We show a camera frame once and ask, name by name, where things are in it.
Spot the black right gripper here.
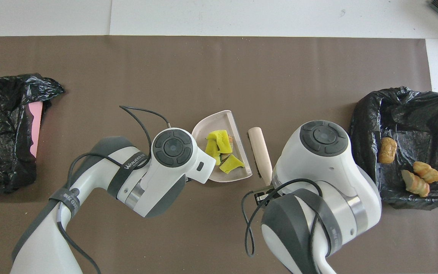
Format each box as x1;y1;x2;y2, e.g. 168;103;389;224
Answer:
254;185;281;206

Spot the beige hand brush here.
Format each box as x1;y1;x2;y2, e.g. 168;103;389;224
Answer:
248;127;274;187

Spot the yellow sponge piece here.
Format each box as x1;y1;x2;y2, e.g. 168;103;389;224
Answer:
208;130;233;155
205;139;222;166
219;154;246;174

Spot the beige plastic dustpan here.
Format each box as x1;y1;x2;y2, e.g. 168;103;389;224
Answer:
192;110;253;183

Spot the brown toy bread roll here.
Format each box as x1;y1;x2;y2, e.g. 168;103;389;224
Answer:
379;137;398;165

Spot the pale crinkled toy pastry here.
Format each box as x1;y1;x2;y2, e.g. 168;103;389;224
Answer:
400;169;431;198

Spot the black plastic trash bag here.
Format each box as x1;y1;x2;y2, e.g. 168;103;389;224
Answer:
344;86;438;211

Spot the pink plastic bin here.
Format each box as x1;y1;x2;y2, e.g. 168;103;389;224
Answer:
28;102;44;158

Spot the brown paper table mat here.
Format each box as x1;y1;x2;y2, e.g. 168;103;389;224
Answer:
0;35;438;274

